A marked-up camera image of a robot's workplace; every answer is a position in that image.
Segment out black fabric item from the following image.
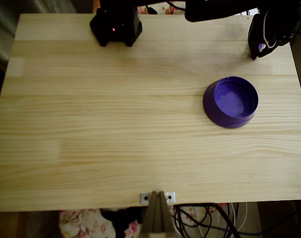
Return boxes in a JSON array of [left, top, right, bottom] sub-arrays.
[[100, 207, 144, 238]]

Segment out black camera cable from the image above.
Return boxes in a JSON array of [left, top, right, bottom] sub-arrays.
[[165, 1, 188, 12]]

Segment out silver metal bracket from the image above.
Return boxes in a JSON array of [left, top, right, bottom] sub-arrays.
[[140, 191, 177, 204]]

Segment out thick black cable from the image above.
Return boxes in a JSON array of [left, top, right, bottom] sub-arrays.
[[172, 202, 242, 238]]

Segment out purple plastic bowl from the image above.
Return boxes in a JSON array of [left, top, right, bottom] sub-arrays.
[[202, 76, 259, 129]]

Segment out thin black cable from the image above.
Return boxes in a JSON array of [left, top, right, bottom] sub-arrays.
[[174, 207, 213, 238]]

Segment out floral fabric sheet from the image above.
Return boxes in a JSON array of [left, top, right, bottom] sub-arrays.
[[58, 203, 228, 238]]

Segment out grey curtain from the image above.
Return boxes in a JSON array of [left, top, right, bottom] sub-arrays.
[[0, 0, 78, 72]]

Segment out floral seat cushion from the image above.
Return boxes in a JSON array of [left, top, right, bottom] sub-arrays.
[[137, 3, 188, 15]]

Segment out olive camera stand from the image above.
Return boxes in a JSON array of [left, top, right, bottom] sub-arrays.
[[140, 190, 177, 238]]

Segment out white servo cable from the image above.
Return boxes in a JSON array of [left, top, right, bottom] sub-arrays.
[[263, 9, 277, 49]]

